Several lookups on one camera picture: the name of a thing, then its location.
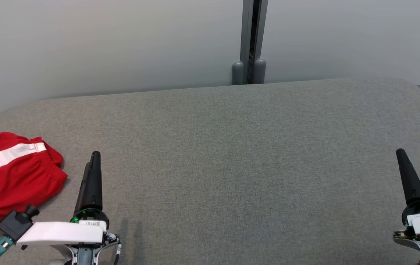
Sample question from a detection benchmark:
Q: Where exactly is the red shorts white stripe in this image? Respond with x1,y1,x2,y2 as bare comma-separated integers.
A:
0,132,68,238

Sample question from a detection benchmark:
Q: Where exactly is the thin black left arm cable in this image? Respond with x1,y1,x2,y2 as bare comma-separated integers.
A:
113,238,122,265

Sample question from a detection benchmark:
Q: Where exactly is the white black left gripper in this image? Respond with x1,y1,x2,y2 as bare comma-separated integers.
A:
16,151,110,245

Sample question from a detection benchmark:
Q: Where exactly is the grey metal wall post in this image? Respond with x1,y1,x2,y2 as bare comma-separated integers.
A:
231,0,268,85

